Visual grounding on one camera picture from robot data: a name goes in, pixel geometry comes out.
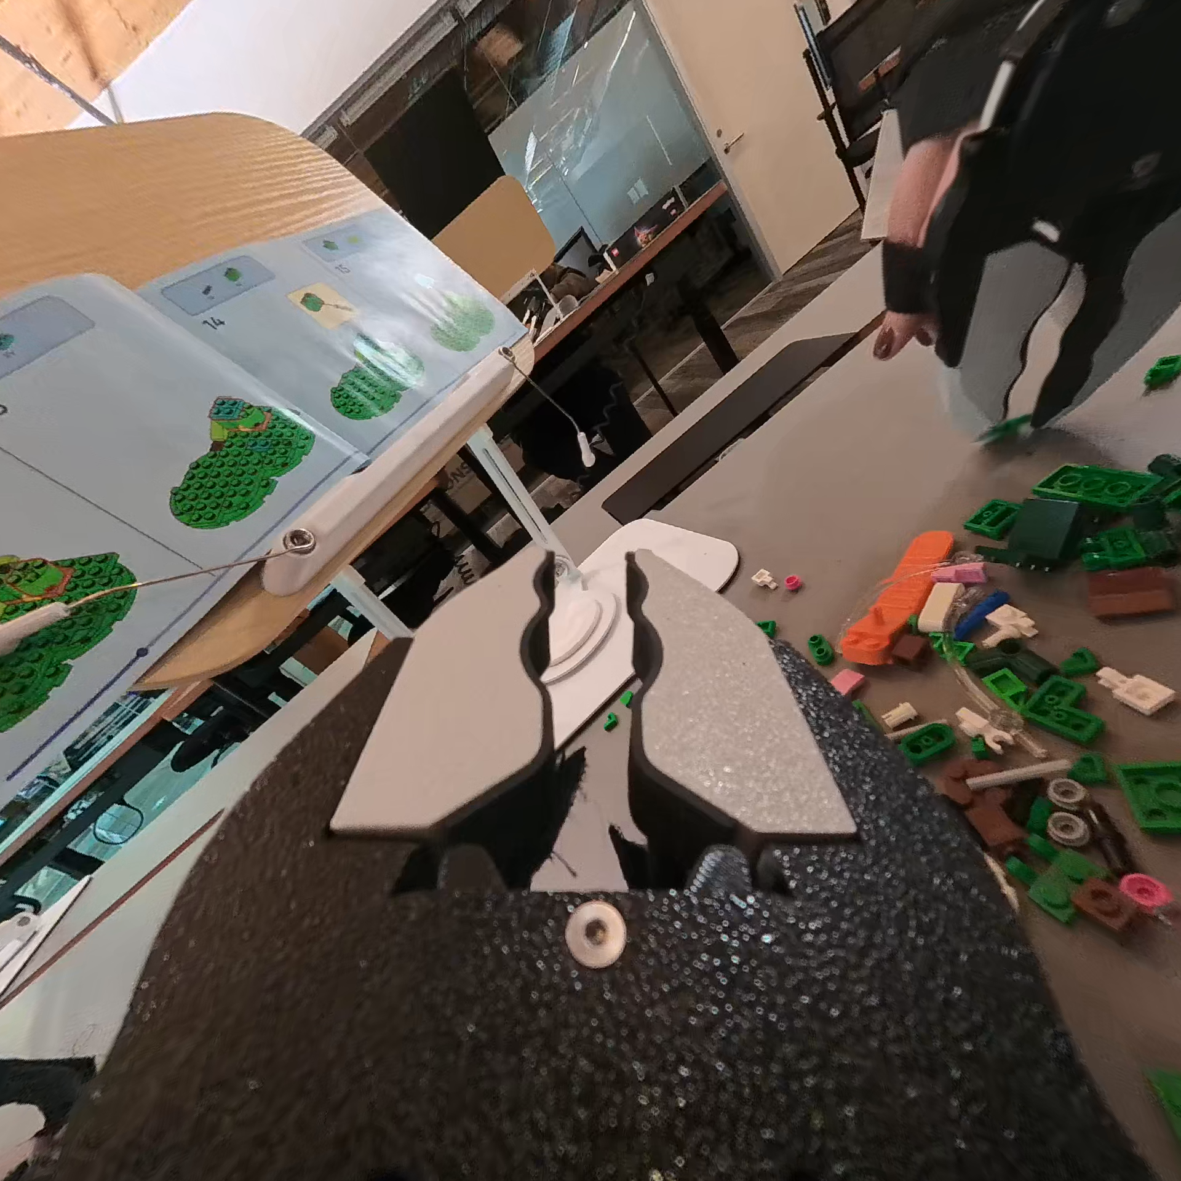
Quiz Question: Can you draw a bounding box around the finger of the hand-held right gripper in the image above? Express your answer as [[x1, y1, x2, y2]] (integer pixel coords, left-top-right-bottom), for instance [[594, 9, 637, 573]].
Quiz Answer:
[[949, 256, 1083, 421], [1028, 203, 1181, 431]]

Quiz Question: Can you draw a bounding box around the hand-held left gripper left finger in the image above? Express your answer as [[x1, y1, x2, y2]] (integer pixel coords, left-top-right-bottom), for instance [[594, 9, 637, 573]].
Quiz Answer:
[[329, 549, 557, 843]]

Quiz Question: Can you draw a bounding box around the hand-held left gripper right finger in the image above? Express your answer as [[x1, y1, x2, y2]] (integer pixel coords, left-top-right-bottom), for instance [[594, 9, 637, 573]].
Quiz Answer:
[[626, 552, 862, 847]]

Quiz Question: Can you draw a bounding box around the person's right forearm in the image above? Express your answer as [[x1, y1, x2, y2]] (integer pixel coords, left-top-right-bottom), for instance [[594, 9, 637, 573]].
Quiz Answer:
[[900, 0, 1025, 158]]

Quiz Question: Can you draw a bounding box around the pile of green lego bricks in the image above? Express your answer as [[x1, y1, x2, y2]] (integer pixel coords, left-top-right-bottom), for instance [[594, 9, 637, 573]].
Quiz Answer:
[[752, 355, 1181, 928]]

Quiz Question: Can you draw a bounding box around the person's right hand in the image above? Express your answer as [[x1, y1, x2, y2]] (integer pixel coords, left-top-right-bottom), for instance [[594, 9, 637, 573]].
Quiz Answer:
[[872, 134, 970, 363]]

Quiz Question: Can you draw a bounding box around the white stand base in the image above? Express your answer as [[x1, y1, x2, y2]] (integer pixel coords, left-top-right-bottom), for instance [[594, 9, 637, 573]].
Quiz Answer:
[[540, 519, 743, 740]]

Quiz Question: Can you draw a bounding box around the orange brick separator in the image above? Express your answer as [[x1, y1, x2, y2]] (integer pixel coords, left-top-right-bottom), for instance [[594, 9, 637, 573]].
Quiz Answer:
[[840, 530, 958, 665]]

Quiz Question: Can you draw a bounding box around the black chair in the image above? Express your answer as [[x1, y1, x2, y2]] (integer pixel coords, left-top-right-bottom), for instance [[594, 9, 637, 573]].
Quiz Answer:
[[797, 0, 924, 214]]

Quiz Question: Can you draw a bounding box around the white door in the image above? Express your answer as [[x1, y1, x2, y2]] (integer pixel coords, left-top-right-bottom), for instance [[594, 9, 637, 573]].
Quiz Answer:
[[646, 0, 864, 279]]

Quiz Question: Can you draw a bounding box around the dark office desk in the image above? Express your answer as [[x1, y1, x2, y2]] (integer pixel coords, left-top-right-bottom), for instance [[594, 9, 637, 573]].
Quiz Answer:
[[526, 180, 740, 390]]

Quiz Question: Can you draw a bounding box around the open instruction booklet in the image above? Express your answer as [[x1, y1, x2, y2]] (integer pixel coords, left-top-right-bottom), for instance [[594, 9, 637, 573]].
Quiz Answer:
[[0, 207, 529, 786]]

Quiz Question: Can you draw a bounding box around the wooden board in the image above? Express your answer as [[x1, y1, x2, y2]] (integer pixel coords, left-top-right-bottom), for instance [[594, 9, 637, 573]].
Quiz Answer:
[[0, 113, 537, 692]]

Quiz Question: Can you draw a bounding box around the white book stand frame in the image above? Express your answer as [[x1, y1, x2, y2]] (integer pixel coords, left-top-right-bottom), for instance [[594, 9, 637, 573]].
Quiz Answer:
[[260, 355, 592, 647]]

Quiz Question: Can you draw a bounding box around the wire page holder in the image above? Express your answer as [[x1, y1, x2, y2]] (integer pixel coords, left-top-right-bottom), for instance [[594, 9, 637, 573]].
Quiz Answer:
[[0, 528, 318, 658], [498, 346, 599, 470]]

